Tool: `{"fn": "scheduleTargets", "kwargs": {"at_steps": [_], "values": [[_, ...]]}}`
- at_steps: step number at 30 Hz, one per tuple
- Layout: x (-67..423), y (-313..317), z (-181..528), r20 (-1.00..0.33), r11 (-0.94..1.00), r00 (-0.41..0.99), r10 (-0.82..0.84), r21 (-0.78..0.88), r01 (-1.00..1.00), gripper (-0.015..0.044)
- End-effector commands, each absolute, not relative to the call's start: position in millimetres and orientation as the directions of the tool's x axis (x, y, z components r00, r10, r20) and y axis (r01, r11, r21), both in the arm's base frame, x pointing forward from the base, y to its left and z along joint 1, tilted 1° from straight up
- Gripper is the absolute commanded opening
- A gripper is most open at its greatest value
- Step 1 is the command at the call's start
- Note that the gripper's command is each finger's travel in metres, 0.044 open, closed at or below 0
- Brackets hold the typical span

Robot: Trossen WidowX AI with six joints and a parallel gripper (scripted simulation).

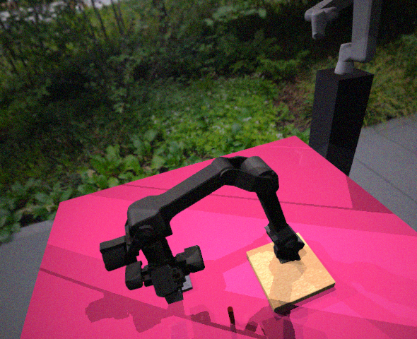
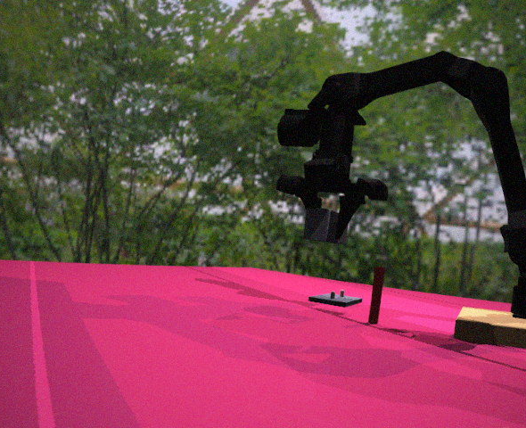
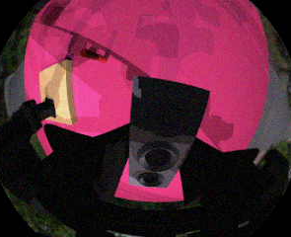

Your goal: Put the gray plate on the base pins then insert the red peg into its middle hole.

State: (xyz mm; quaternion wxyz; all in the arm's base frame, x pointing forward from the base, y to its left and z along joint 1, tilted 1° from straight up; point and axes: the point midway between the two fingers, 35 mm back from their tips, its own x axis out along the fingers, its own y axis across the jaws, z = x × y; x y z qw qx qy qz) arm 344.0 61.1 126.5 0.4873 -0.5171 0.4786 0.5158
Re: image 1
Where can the dark red peg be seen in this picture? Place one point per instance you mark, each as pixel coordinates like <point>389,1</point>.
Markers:
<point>231,314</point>

